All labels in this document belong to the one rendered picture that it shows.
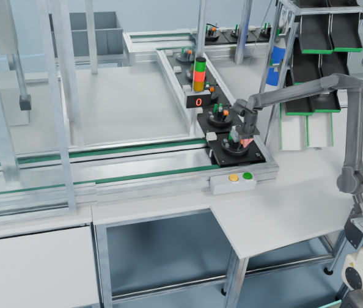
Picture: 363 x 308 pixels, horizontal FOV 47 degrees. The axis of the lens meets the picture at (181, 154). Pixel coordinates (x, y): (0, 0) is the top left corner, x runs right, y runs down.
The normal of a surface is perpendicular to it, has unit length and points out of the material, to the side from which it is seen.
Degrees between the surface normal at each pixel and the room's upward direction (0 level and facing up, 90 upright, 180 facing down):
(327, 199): 0
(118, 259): 0
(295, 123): 45
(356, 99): 74
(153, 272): 0
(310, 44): 25
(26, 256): 90
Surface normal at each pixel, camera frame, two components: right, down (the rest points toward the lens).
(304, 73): 0.09, -0.43
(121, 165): 0.06, -0.77
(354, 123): -0.68, 0.06
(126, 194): 0.25, 0.62
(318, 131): 0.10, -0.10
